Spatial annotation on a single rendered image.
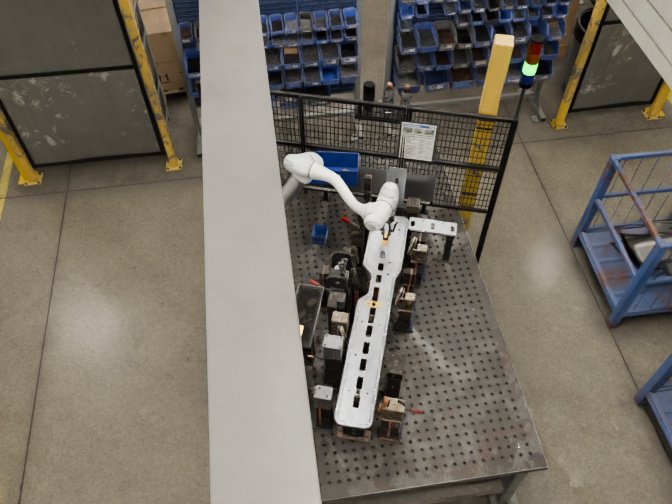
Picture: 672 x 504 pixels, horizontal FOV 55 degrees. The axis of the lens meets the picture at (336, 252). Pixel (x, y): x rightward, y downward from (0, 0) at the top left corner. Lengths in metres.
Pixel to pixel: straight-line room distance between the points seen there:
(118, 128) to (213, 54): 4.49
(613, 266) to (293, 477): 4.57
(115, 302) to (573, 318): 3.35
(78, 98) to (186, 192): 1.10
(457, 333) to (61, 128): 3.53
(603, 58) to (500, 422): 3.46
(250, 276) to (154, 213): 4.70
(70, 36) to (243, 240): 4.33
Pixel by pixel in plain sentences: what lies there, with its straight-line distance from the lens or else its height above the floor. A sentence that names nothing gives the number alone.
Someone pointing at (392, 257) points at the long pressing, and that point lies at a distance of 3.74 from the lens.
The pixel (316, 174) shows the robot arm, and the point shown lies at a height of 1.39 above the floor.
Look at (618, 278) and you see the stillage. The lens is 5.07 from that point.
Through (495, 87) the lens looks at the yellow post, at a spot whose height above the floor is 1.73.
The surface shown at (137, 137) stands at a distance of 5.65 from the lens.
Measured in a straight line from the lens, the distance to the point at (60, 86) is 5.39.
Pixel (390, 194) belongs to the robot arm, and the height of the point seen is 1.44.
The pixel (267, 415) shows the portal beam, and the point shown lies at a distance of 0.71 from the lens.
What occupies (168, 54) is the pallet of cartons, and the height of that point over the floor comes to 0.52.
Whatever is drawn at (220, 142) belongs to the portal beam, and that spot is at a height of 3.33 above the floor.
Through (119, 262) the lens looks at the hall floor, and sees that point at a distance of 5.24.
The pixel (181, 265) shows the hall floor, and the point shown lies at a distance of 5.09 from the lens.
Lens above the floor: 3.97
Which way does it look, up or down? 52 degrees down
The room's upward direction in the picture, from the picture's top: 1 degrees counter-clockwise
